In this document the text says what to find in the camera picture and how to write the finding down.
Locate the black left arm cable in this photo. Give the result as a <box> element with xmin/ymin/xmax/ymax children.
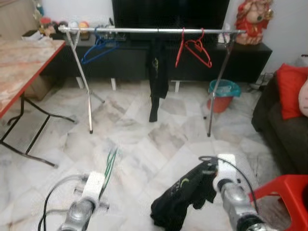
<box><xmin>38</xmin><ymin>174</ymin><xmax>87</xmax><ymax>231</ymax></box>

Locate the white cardboard box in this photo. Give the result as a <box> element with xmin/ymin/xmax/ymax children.
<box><xmin>22</xmin><ymin>30</ymin><xmax>41</xmax><ymax>40</ymax></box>

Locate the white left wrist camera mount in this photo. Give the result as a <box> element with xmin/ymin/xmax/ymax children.
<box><xmin>82</xmin><ymin>172</ymin><xmax>105</xmax><ymax>205</ymax></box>

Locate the marble table red edge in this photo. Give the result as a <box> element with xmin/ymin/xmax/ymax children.
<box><xmin>0</xmin><ymin>39</ymin><xmax>77</xmax><ymax>169</ymax></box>

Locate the blue plastic hanger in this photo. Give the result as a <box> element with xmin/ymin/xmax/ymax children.
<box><xmin>81</xmin><ymin>28</ymin><xmax>121</xmax><ymax>64</ymax></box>

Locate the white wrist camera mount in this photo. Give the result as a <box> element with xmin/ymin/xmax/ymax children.
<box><xmin>82</xmin><ymin>172</ymin><xmax>105</xmax><ymax>205</ymax></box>
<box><xmin>214</xmin><ymin>154</ymin><xmax>237</xmax><ymax>186</ymax></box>

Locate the green plastic hanger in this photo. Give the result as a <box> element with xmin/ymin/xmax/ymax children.
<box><xmin>99</xmin><ymin>147</ymin><xmax>118</xmax><ymax>200</ymax></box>

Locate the pink cushion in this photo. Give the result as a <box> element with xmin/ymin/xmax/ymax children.
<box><xmin>298</xmin><ymin>79</ymin><xmax>308</xmax><ymax>116</ymax></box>

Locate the teal plastic bin liner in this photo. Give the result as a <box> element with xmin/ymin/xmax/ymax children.
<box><xmin>208</xmin><ymin>79</ymin><xmax>241</xmax><ymax>98</ymax></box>

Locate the red plastic stool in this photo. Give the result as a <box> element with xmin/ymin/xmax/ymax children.
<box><xmin>250</xmin><ymin>174</ymin><xmax>308</xmax><ymax>231</ymax></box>

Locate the gold trophy figurine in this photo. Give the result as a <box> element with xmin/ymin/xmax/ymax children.
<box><xmin>34</xmin><ymin>2</ymin><xmax>44</xmax><ymax>20</ymax></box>

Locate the black TV console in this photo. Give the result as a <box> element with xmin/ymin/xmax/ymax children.
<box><xmin>41</xmin><ymin>36</ymin><xmax>272</xmax><ymax>92</ymax></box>

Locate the black T-shirt green logo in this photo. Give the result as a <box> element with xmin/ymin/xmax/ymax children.
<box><xmin>147</xmin><ymin>41</ymin><xmax>170</xmax><ymax>122</ymax></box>
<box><xmin>150</xmin><ymin>161</ymin><xmax>218</xmax><ymax>231</ymax></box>

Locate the red cushion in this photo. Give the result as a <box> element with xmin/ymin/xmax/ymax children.
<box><xmin>276</xmin><ymin>64</ymin><xmax>308</xmax><ymax>120</ymax></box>

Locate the red figurine statue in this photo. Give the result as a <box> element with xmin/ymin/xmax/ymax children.
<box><xmin>235</xmin><ymin>0</ymin><xmax>274</xmax><ymax>45</ymax></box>

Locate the silver metal clothes rack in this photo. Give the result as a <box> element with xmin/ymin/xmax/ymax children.
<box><xmin>58</xmin><ymin>26</ymin><xmax>246</xmax><ymax>138</ymax></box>

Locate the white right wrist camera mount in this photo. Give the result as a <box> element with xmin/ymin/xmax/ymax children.
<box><xmin>214</xmin><ymin>154</ymin><xmax>237</xmax><ymax>186</ymax></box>

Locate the dark brown sofa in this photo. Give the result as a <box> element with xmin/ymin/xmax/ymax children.
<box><xmin>251</xmin><ymin>72</ymin><xmax>308</xmax><ymax>176</ymax></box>

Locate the red plastic bucket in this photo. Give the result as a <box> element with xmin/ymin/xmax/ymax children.
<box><xmin>208</xmin><ymin>94</ymin><xmax>234</xmax><ymax>114</ymax></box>

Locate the black flat television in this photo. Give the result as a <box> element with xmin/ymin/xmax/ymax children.
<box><xmin>112</xmin><ymin>0</ymin><xmax>231</xmax><ymax>30</ymax></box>

